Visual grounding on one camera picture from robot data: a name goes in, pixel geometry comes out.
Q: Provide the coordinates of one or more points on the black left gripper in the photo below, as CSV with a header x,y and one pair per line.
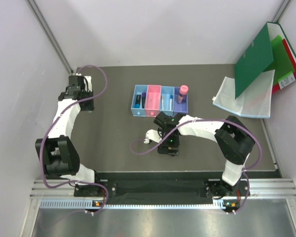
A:
x,y
90,107

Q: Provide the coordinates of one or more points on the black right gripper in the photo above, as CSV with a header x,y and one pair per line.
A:
x,y
164,148

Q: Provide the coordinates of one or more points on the purple plastic drawer bin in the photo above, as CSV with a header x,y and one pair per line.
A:
x,y
180,108

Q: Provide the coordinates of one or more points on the pink plastic drawer bin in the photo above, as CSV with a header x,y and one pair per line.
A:
x,y
153,98

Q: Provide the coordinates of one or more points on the white marker blue cap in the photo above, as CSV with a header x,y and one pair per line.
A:
x,y
171,103

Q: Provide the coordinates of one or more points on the light blue drawer bin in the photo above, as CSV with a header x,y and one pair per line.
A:
x,y
166,91

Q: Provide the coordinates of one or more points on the pink capped glue stick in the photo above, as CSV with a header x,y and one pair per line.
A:
x,y
183,91

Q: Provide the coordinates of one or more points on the black highlighter blue cap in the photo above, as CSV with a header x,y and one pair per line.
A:
x,y
137,101

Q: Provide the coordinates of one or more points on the black highlighter purple cap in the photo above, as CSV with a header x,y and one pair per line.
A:
x,y
143,99

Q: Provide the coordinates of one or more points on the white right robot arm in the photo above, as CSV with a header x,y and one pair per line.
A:
x,y
234,143

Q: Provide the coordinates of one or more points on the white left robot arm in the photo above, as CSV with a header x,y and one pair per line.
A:
x,y
59,156

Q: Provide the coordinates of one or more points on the translucent light blue folder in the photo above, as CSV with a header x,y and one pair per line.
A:
x,y
254,102

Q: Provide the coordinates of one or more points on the green binder folder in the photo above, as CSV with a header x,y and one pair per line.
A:
x,y
258,57

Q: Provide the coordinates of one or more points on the red folder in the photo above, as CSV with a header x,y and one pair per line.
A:
x,y
284,64

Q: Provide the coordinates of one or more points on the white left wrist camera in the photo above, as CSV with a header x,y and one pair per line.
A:
x,y
88,83

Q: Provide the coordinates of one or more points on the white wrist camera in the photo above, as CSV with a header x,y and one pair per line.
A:
x,y
88,83
152,136

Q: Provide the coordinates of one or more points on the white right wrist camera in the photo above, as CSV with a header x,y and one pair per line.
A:
x,y
152,136

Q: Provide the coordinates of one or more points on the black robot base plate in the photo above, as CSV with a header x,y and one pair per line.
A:
x,y
199,183

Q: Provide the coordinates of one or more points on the aluminium cable duct rail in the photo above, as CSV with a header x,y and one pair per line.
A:
x,y
63,198

